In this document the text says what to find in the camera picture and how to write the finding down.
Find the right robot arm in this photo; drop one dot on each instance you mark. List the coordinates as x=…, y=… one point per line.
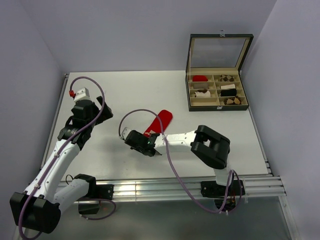
x=208, y=145

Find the rolled checkered sock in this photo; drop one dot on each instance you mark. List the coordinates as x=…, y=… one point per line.
x=226, y=78
x=235, y=100

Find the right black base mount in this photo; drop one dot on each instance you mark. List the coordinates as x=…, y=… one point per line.
x=210, y=189

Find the black compartment storage box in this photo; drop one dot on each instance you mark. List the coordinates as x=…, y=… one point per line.
x=213, y=55

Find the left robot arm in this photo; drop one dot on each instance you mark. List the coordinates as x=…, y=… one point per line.
x=40, y=206

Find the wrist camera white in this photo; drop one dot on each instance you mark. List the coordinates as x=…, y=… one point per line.
x=125, y=132
x=81, y=94

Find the rolled red sock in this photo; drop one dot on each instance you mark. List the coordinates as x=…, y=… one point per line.
x=199, y=78

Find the rolled white black sock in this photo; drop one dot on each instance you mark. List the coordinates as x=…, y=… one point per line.
x=227, y=87

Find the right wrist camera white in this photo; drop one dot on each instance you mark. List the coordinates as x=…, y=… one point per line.
x=125, y=132

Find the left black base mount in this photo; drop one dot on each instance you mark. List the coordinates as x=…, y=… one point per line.
x=100, y=192

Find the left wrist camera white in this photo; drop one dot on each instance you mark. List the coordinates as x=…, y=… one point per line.
x=81, y=94

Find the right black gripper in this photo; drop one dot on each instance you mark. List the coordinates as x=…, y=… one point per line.
x=137, y=149

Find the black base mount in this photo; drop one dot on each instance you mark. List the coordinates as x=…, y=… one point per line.
x=100, y=192
x=210, y=189

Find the beige sock brown toe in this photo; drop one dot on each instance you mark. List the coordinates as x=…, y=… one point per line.
x=203, y=93

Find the red sock white pattern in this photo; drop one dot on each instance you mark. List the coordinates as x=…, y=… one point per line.
x=164, y=119

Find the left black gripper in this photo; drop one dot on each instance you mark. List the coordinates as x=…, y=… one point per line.
x=106, y=115

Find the aluminium frame rail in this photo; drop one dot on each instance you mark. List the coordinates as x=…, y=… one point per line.
x=157, y=189

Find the rolled checkered sock upper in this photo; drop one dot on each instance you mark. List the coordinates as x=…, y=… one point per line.
x=226, y=78

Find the rolled checkered sock lower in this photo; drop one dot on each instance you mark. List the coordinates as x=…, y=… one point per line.
x=235, y=100

